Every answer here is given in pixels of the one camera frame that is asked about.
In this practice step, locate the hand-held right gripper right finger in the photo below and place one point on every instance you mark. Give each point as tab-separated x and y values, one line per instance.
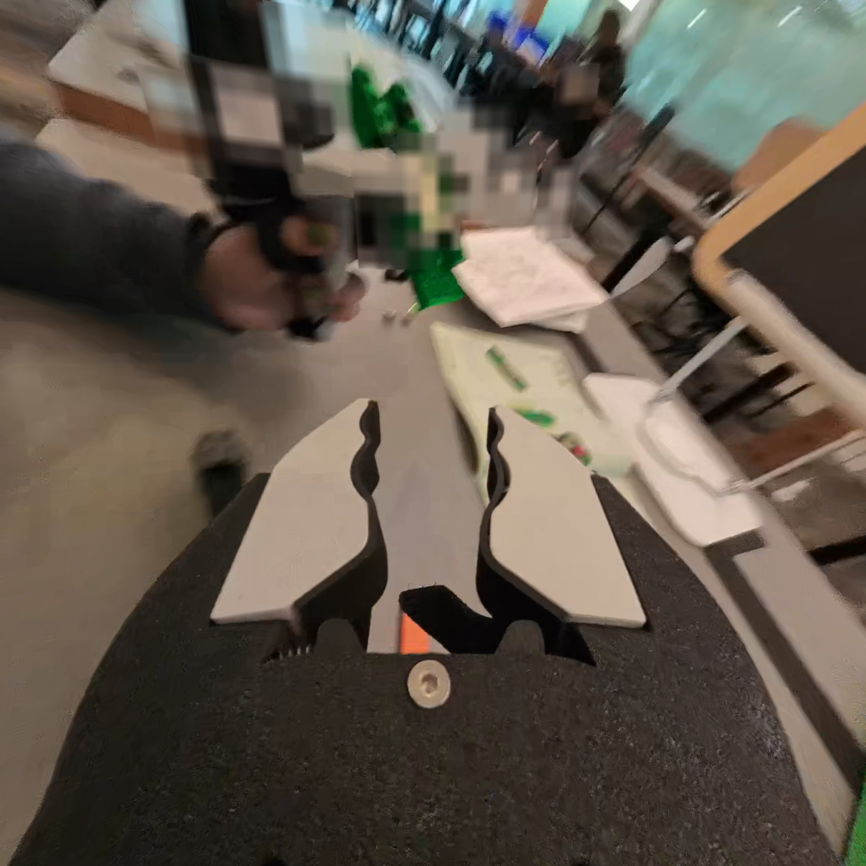
561	528

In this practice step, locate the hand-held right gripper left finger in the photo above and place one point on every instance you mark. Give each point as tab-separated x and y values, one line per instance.
304	528

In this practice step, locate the green brick assembly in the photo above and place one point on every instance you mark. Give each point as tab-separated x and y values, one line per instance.
375	111

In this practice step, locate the person's left forearm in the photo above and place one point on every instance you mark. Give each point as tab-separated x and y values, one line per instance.
88	223

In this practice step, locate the grey desk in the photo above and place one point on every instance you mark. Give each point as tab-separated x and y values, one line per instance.
101	473

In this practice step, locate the person's left hand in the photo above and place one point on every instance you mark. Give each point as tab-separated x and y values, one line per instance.
243	284

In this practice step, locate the grey and black block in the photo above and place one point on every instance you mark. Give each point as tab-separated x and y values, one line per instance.
220	467

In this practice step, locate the white tray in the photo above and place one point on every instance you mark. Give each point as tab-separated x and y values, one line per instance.
683	494

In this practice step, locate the orange strip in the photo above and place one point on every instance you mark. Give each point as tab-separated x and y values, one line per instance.
414	636

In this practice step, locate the green and white instruction booklet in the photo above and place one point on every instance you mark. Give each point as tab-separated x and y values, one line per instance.
487	379

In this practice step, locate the green brick baseplate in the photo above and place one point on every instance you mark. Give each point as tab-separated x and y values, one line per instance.
436	284

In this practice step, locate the clear acrylic stand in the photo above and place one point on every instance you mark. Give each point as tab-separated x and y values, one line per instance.
697	362

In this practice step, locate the white wood-edged table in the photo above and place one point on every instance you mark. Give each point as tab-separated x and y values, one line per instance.
101	61

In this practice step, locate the white folded paper sheets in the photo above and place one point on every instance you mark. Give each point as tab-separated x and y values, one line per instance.
521	270

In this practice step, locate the wood-edged black board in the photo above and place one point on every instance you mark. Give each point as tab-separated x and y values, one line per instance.
798	230

